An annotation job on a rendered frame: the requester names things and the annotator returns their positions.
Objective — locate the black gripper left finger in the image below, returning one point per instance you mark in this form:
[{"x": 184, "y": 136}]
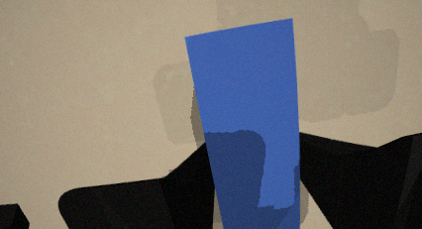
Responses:
[{"x": 184, "y": 199}]

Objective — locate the blue bar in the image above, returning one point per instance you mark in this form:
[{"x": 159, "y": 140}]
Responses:
[{"x": 246, "y": 88}]

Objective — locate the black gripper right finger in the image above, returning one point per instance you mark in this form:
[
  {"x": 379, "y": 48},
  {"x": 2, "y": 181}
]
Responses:
[{"x": 360, "y": 186}]

